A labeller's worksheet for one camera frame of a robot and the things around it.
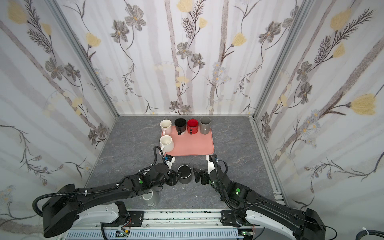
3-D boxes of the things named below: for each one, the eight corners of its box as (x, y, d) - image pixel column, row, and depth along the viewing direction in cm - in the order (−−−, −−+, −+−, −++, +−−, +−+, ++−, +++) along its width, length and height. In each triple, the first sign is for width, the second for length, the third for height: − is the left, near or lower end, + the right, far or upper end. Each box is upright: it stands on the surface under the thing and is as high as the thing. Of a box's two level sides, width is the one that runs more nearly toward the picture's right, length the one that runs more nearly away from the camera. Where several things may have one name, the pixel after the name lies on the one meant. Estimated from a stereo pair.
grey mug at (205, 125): (200, 137, 108) (201, 128, 100) (200, 125, 116) (200, 116, 107) (210, 137, 108) (212, 128, 100) (209, 126, 116) (210, 116, 108)
